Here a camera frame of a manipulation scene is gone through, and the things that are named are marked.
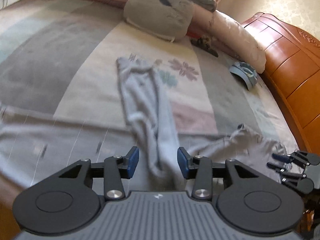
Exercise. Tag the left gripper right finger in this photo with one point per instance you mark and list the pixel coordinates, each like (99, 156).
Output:
(244, 198)

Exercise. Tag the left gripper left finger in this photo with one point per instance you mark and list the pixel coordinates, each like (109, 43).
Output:
(71, 198)

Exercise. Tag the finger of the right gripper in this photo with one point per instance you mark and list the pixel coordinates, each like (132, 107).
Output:
(300, 158)
(298, 182)

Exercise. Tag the grey-blue pants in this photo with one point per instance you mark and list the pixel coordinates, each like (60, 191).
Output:
(33, 146)

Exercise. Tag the wooden headboard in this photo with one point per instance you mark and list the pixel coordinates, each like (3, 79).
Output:
(291, 74)

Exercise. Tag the blue baseball cap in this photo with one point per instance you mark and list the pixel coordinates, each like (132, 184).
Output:
(245, 72)

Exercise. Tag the patchwork bed sheet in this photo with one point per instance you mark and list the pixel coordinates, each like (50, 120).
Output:
(61, 59)

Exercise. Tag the black phone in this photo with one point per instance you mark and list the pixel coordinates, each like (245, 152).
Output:
(204, 44)

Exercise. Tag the pink folded quilt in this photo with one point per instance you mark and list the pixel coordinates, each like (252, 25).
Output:
(228, 31)

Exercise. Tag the folded grey-green cloth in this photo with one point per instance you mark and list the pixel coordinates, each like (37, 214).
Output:
(209, 5)

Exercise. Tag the grey cat face cushion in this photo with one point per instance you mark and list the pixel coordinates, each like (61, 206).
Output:
(166, 19)

